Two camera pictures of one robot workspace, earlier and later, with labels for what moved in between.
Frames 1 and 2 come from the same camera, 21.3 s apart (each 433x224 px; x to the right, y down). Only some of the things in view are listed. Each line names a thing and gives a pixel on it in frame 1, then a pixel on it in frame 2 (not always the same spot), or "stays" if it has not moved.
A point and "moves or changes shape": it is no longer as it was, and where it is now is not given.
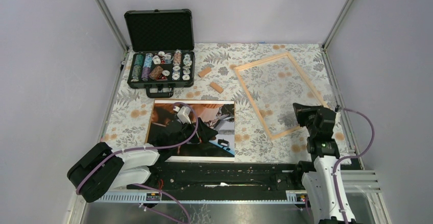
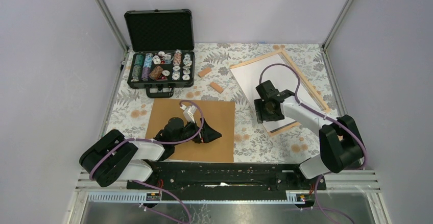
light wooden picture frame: (316, 96) moves or changes shape
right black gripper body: (312, 129) to (263, 114)
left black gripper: (205, 132) stays
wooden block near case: (204, 72) stays
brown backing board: (193, 130) stays
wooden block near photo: (216, 87) stays
